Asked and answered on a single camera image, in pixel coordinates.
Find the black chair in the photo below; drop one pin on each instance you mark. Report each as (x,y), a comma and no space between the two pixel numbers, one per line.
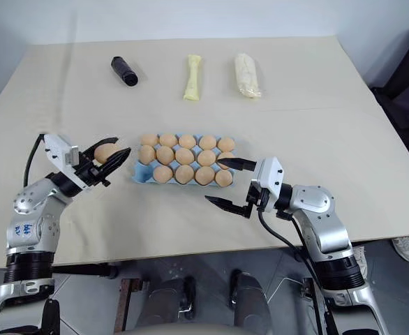
(407,90)

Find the blue egg carton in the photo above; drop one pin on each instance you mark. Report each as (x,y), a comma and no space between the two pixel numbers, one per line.
(143,173)

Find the white clear-wrapped package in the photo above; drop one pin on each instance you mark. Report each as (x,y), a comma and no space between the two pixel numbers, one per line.
(247,76)

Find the brown metal bracket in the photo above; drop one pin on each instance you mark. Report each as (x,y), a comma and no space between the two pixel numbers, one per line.
(127,300)

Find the white sneaker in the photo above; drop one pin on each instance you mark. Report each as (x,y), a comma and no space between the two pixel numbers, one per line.
(405,248)
(360,260)

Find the black cylindrical bottle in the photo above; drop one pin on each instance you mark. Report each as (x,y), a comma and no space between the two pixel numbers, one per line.
(123,70)

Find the brown egg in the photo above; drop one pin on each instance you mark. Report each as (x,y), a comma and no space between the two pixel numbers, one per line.
(165,154)
(204,175)
(163,173)
(227,155)
(168,140)
(226,143)
(205,157)
(223,178)
(184,156)
(187,141)
(146,153)
(149,139)
(207,142)
(184,174)
(104,153)

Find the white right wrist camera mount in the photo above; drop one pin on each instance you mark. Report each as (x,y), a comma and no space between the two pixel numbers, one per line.
(271,178)

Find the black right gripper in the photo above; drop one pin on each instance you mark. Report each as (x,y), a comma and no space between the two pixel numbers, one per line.
(257,195)

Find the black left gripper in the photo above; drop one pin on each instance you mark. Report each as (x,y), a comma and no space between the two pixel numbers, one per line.
(90,171)

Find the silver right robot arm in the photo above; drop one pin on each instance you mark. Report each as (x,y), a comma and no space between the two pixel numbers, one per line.
(325,227)

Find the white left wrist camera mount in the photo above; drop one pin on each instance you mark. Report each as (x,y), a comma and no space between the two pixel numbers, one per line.
(58,150)

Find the dark rounded shape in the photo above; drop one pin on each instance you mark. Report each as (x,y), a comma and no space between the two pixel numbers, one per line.
(248,300)

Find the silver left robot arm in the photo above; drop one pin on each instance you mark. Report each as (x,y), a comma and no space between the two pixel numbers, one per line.
(33,216)

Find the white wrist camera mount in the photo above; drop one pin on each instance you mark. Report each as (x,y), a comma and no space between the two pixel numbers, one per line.
(271,178)
(58,150)

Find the yellow wrapped roll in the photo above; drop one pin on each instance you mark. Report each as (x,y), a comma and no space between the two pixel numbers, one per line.
(193,77)

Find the black bar under table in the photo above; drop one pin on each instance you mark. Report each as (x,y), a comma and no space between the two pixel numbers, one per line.
(86,270)

